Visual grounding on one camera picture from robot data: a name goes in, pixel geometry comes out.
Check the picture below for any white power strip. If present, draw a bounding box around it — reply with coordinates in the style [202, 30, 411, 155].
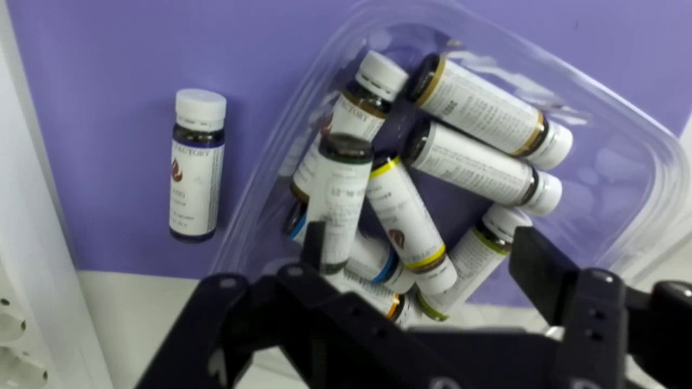
[0, 0, 114, 389]

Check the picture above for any bottle with orange band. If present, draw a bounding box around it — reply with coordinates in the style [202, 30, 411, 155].
[324, 270, 420, 327]

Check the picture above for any bottle with brown band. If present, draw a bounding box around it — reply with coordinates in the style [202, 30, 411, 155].
[289, 50, 410, 203]

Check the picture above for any bottle with light green band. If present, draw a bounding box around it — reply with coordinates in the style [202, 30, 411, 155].
[415, 204, 533, 323]

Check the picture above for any clear plastic container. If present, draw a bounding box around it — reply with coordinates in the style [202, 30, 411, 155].
[208, 0, 692, 325]

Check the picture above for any bottle with gold band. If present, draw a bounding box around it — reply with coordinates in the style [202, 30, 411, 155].
[404, 52, 574, 171]

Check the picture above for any bottle with light blue band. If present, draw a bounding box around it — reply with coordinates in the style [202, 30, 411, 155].
[285, 200, 416, 294]

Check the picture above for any bottle with dark green band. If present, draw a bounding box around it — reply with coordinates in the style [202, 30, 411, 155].
[316, 132, 375, 275]

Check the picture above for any bottle with black band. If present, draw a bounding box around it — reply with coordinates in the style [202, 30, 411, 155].
[404, 118, 563, 217]

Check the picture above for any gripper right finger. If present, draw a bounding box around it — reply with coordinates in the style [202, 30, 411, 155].
[508, 226, 692, 389]

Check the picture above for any purple mat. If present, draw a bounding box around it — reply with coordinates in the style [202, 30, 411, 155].
[5, 0, 692, 310]

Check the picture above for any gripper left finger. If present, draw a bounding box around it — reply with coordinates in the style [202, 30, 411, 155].
[134, 220, 461, 389]

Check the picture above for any bottle with dark blue band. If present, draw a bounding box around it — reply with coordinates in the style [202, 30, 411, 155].
[169, 88, 228, 244]

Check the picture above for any bottle with yellow band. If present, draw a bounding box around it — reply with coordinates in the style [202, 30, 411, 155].
[365, 152, 459, 295]

